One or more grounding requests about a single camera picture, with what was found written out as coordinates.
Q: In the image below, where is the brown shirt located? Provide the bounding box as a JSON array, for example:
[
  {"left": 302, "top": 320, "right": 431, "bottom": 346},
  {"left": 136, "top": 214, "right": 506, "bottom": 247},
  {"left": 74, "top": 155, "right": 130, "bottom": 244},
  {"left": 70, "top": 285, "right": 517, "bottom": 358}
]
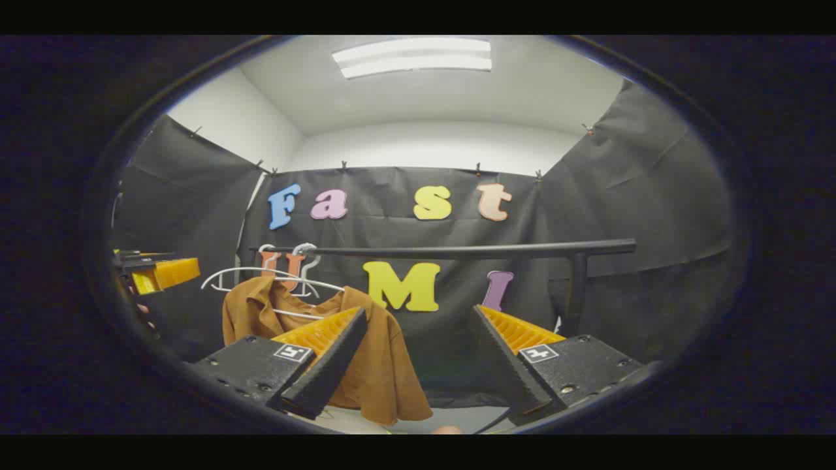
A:
[{"left": 222, "top": 275, "right": 434, "bottom": 426}]

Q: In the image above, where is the black floor cable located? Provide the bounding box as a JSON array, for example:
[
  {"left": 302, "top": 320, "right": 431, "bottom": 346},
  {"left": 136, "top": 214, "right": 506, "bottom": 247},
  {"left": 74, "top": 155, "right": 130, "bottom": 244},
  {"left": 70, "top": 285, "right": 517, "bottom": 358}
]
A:
[{"left": 472, "top": 408, "right": 511, "bottom": 435}]

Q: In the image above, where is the black backdrop cloth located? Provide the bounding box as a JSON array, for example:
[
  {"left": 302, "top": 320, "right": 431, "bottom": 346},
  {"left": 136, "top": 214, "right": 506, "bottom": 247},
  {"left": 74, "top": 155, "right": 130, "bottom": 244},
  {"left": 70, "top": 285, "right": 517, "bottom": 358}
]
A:
[{"left": 111, "top": 78, "right": 732, "bottom": 409}]

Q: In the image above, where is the black clothes rack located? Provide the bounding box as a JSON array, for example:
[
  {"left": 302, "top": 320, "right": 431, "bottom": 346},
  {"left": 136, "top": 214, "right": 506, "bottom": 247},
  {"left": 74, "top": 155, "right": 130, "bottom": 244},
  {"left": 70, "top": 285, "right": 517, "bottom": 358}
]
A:
[{"left": 248, "top": 238, "right": 637, "bottom": 337}]

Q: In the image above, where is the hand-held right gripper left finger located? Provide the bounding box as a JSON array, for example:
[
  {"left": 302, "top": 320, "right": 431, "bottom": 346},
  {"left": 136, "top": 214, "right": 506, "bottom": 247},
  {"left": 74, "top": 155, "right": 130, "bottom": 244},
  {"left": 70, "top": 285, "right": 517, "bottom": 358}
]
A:
[{"left": 186, "top": 307, "right": 368, "bottom": 422}]

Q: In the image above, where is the ceiling light panel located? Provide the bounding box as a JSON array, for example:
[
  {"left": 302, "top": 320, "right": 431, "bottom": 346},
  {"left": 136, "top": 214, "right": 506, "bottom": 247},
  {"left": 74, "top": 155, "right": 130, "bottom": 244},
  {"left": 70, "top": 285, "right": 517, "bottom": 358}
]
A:
[{"left": 332, "top": 37, "right": 492, "bottom": 80}]

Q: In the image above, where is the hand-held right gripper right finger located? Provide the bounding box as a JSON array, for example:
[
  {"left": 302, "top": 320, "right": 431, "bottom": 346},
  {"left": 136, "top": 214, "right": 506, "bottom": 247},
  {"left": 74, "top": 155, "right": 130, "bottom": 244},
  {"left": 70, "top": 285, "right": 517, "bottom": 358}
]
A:
[{"left": 470, "top": 304, "right": 654, "bottom": 426}]

